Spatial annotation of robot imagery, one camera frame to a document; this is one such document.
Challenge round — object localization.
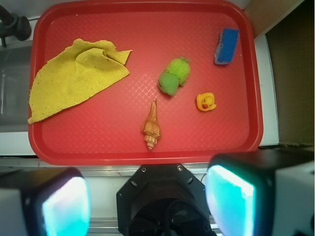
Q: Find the orange spiral seashell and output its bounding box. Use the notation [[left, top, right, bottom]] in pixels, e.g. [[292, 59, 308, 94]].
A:
[[141, 99, 161, 150]]

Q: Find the blue sponge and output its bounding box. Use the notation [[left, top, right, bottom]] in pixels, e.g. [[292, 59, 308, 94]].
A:
[[214, 28, 239, 65]]

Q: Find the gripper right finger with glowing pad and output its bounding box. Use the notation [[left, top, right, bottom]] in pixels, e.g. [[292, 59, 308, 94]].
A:
[[205, 149, 315, 236]]

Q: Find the black clamp knob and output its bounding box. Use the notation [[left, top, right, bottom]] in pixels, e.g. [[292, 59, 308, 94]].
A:
[[0, 5, 32, 48]]

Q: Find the yellow rubber duck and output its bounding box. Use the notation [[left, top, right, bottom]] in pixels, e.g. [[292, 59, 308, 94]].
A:
[[196, 92, 217, 112]]

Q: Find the green plush turtle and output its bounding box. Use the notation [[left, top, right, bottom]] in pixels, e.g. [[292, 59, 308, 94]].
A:
[[158, 57, 190, 96]]

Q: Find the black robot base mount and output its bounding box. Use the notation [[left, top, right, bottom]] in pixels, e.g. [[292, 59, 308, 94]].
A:
[[116, 164, 216, 236]]

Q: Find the red plastic tray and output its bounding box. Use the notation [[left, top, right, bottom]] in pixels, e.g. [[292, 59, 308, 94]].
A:
[[28, 0, 263, 166]]

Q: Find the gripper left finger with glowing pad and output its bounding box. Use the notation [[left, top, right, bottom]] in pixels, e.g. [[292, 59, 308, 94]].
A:
[[0, 167, 92, 236]]

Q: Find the yellow microfiber cloth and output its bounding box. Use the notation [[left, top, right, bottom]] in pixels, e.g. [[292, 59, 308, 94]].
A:
[[28, 39, 132, 124]]

